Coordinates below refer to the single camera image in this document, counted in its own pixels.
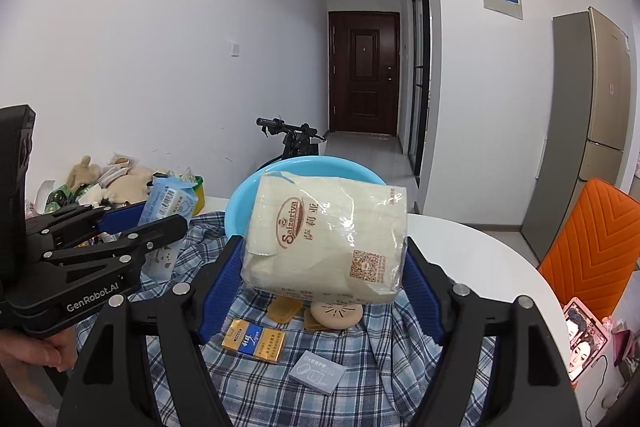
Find person's left hand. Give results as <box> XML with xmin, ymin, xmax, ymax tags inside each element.
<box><xmin>0</xmin><ymin>327</ymin><xmax>79</xmax><ymax>374</ymax></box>

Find small grey card box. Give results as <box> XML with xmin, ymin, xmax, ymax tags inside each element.
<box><xmin>288</xmin><ymin>349</ymin><xmax>347</xmax><ymax>396</ymax></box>

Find black bicycle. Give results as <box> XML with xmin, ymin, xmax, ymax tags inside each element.
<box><xmin>256</xmin><ymin>117</ymin><xmax>329</xmax><ymax>174</ymax></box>

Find yellow container with green rim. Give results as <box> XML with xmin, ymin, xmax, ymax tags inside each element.
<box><xmin>191</xmin><ymin>175</ymin><xmax>205</xmax><ymax>216</ymax></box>

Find blue plaid cloth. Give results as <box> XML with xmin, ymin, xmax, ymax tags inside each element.
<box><xmin>75</xmin><ymin>209</ymin><xmax>496</xmax><ymax>427</ymax></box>

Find dark brown door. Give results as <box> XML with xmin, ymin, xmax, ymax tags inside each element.
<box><xmin>328</xmin><ymin>11</ymin><xmax>401</xmax><ymax>138</ymax></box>

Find beige napkin pack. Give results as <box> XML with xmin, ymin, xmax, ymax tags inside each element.
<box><xmin>240</xmin><ymin>171</ymin><xmax>409</xmax><ymax>306</ymax></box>

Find round beige box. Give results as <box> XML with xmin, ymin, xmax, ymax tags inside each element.
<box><xmin>310</xmin><ymin>299</ymin><xmax>364</xmax><ymax>333</ymax></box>

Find black cable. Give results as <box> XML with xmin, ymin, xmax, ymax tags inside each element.
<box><xmin>584</xmin><ymin>354</ymin><xmax>617</xmax><ymax>424</ymax></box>

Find pink tablet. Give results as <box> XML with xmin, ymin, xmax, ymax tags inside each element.
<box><xmin>562</xmin><ymin>297</ymin><xmax>611</xmax><ymax>384</ymax></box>

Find black framed glass door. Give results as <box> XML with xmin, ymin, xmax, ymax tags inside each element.
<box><xmin>407</xmin><ymin>0</ymin><xmax>432</xmax><ymax>178</ymax></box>

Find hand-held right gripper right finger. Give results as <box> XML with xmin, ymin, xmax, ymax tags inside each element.
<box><xmin>395</xmin><ymin>234</ymin><xmax>583</xmax><ymax>427</ymax></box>

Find green printed packet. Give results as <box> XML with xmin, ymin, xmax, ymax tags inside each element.
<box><xmin>41</xmin><ymin>181</ymin><xmax>77</xmax><ymax>214</ymax></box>

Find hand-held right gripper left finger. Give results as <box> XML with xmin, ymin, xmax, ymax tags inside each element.
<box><xmin>57</xmin><ymin>234</ymin><xmax>246</xmax><ymax>427</ymax></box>

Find orange chair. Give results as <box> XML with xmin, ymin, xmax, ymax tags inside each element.
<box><xmin>537</xmin><ymin>178</ymin><xmax>640</xmax><ymax>324</ymax></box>

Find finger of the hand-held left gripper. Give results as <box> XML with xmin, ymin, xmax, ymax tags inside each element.
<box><xmin>42</xmin><ymin>213</ymin><xmax>189</xmax><ymax>269</ymax></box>
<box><xmin>25</xmin><ymin>201</ymin><xmax>151</xmax><ymax>254</ymax></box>

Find gold and blue cigarette box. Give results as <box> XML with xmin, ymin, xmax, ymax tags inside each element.
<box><xmin>221</xmin><ymin>319</ymin><xmax>286</xmax><ymax>364</ymax></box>

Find clear bread packet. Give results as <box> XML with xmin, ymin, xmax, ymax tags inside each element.
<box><xmin>97</xmin><ymin>153</ymin><xmax>135</xmax><ymax>188</ymax></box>

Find light blue plastic basin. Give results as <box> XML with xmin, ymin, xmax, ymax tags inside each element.
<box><xmin>225</xmin><ymin>155</ymin><xmax>388</xmax><ymax>249</ymax></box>

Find pink object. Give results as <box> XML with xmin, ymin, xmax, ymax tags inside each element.
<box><xmin>602</xmin><ymin>316</ymin><xmax>635</xmax><ymax>361</ymax></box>

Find gold and grey fridge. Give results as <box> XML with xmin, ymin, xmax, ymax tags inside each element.
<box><xmin>520</xmin><ymin>7</ymin><xmax>632</xmax><ymax>269</ymax></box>

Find light blue wipes packet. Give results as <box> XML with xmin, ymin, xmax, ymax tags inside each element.
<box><xmin>137</xmin><ymin>177</ymin><xmax>199</xmax><ymax>229</ymax></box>

